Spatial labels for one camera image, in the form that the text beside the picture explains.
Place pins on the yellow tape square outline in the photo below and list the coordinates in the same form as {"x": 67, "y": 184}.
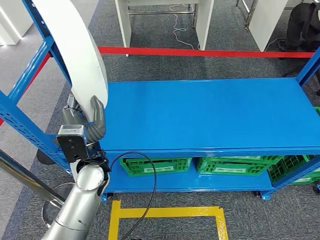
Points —
{"x": 162, "y": 212}

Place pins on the blue steel shelf rack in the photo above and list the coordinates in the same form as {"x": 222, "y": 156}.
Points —
{"x": 200, "y": 112}

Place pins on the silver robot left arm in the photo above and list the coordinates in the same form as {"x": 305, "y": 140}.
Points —
{"x": 80, "y": 205}

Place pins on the green plastic folding crate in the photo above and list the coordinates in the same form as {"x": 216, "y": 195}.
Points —
{"x": 284, "y": 169}
{"x": 157, "y": 167}
{"x": 235, "y": 165}
{"x": 307, "y": 179}

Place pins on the white cabinet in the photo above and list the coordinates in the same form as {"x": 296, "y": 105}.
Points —
{"x": 10, "y": 23}

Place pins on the chrome stanchion post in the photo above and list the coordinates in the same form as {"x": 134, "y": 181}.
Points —
{"x": 25, "y": 175}

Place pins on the person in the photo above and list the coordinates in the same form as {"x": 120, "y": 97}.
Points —
{"x": 302, "y": 26}

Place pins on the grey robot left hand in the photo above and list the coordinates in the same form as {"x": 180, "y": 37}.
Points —
{"x": 98, "y": 122}

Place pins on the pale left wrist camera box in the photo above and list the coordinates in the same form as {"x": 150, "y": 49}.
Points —
{"x": 72, "y": 145}

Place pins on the white desk with metal bars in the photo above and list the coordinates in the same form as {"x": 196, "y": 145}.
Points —
{"x": 204, "y": 23}
{"x": 265, "y": 23}

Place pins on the white curved panel part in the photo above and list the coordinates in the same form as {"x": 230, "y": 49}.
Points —
{"x": 75, "y": 49}

